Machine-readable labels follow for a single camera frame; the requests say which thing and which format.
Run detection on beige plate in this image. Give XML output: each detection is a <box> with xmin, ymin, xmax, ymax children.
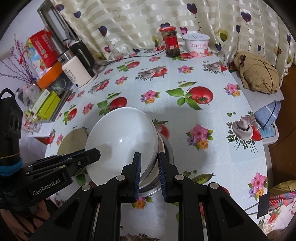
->
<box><xmin>57</xmin><ymin>128</ymin><xmax>89</xmax><ymax>155</ymax></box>

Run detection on small white bowl blue stripe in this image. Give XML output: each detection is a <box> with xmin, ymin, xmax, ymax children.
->
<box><xmin>85</xmin><ymin>107</ymin><xmax>150</xmax><ymax>186</ymax></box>

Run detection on stainless steel bowl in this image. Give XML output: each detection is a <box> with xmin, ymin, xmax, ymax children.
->
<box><xmin>138</xmin><ymin>133</ymin><xmax>174</xmax><ymax>197</ymax></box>

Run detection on large white bowl blue stripe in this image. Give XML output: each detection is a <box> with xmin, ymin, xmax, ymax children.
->
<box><xmin>139</xmin><ymin>116</ymin><xmax>164</xmax><ymax>188</ymax></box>

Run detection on person's left hand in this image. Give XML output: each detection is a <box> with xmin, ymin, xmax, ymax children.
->
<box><xmin>1</xmin><ymin>201</ymin><xmax>50</xmax><ymax>240</ymax></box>

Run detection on clear glass mug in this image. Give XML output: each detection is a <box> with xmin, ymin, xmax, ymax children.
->
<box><xmin>22</xmin><ymin>119</ymin><xmax>42</xmax><ymax>133</ymax></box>

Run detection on lime green box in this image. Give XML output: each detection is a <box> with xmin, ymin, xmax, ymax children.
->
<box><xmin>37</xmin><ymin>91</ymin><xmax>61</xmax><ymax>120</ymax></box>

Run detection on white green flat box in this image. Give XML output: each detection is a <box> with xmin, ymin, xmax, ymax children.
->
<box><xmin>31</xmin><ymin>89</ymin><xmax>50</xmax><ymax>114</ymax></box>

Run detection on black binder clip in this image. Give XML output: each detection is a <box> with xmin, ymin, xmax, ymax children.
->
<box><xmin>244</xmin><ymin>192</ymin><xmax>270</xmax><ymax>219</ymax></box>

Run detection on striped chevron tray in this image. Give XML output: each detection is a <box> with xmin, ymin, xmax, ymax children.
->
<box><xmin>49</xmin><ymin>90</ymin><xmax>72</xmax><ymax>122</ymax></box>

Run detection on crumpled clear plastic bag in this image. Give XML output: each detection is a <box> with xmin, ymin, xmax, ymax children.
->
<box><xmin>22</xmin><ymin>84</ymin><xmax>41</xmax><ymax>107</ymax></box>

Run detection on white electric kettle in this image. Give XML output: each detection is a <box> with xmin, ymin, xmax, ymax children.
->
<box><xmin>58</xmin><ymin>41</ymin><xmax>98</xmax><ymax>88</ymax></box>

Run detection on purple flower branches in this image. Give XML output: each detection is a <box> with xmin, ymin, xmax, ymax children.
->
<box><xmin>1</xmin><ymin>34</ymin><xmax>36</xmax><ymax>84</ymax></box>

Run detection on red snack bag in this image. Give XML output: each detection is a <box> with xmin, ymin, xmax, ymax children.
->
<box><xmin>23</xmin><ymin>30</ymin><xmax>58</xmax><ymax>73</ymax></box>

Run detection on fruit print tablecloth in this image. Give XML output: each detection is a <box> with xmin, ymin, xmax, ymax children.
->
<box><xmin>46</xmin><ymin>53</ymin><xmax>267</xmax><ymax>212</ymax></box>

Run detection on folded blue cloth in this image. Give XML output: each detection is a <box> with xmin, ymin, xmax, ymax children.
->
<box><xmin>254</xmin><ymin>101</ymin><xmax>281</xmax><ymax>128</ymax></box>

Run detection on heart pattern curtain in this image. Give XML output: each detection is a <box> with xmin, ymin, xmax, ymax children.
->
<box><xmin>53</xmin><ymin>1</ymin><xmax>295</xmax><ymax>77</ymax></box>

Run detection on red lid sauce jar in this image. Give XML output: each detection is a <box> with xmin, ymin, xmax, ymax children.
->
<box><xmin>159</xmin><ymin>26</ymin><xmax>181</xmax><ymax>58</ymax></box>

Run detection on pink white yogurt tub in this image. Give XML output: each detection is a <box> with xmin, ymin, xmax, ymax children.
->
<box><xmin>183</xmin><ymin>33</ymin><xmax>210</xmax><ymax>57</ymax></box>

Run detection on black kettle power cable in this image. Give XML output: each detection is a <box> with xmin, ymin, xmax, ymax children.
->
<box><xmin>94</xmin><ymin>48</ymin><xmax>166</xmax><ymax>68</ymax></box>

